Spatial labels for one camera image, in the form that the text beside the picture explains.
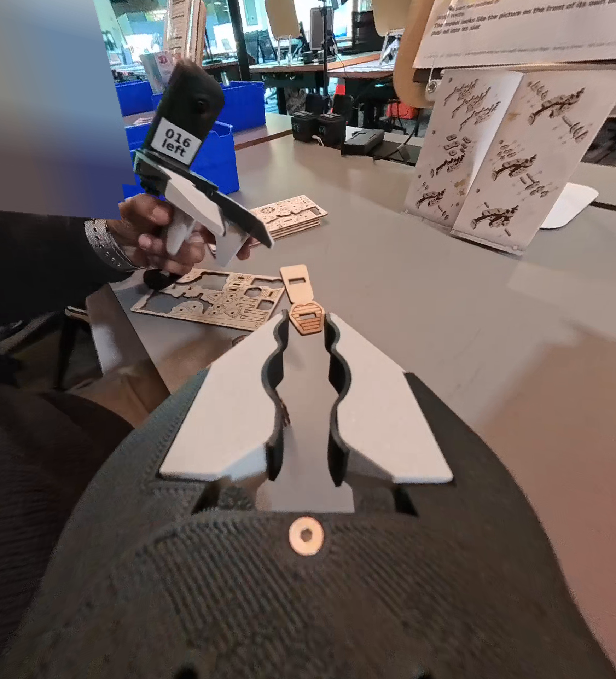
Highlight black cable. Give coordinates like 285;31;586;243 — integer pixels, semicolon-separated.
372;133;423;165

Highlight white printed paper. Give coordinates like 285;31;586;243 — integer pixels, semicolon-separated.
412;0;616;71

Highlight wooden puzzle sheet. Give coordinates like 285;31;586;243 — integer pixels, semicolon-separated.
130;267;289;333

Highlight person's left hand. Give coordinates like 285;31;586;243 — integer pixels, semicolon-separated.
118;193;253;277

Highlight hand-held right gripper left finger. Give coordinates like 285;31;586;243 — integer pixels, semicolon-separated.
159;312;292;482

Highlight assembly instruction booklet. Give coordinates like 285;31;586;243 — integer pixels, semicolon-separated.
402;68;616;256

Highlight black chair legs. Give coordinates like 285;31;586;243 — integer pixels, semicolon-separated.
0;307;92;393

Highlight blue plastic bin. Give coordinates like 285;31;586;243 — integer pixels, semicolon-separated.
151;80;266;132
116;80;156;117
122;121;241;196

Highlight stack of wooden sheets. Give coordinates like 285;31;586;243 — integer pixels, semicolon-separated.
207;195;329;243

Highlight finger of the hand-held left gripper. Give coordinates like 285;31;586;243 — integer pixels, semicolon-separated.
165;174;229;238
213;191;276;249

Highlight wooden model part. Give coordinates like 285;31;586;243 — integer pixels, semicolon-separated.
279;263;324;336

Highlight cardboard display stand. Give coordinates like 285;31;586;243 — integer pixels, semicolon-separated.
162;0;208;67

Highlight white stand base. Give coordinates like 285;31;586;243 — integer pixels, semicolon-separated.
539;182;600;230

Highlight black charger box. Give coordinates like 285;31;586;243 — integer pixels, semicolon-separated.
291;110;320;144
316;111;348;147

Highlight black monitor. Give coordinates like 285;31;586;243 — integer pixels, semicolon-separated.
308;6;341;54

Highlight grey desk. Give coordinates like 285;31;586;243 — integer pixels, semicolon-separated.
85;111;616;679

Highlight person's left forearm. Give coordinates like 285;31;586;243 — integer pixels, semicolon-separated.
0;208;131;343

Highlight black power adapter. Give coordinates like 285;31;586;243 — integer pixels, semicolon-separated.
341;129;387;157

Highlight grey mesh watch band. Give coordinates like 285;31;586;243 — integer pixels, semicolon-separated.
84;216;145;272

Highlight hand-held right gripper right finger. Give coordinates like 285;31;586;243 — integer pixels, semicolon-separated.
325;313;453;486

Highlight beige board stand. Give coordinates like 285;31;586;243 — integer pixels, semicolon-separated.
392;0;449;109

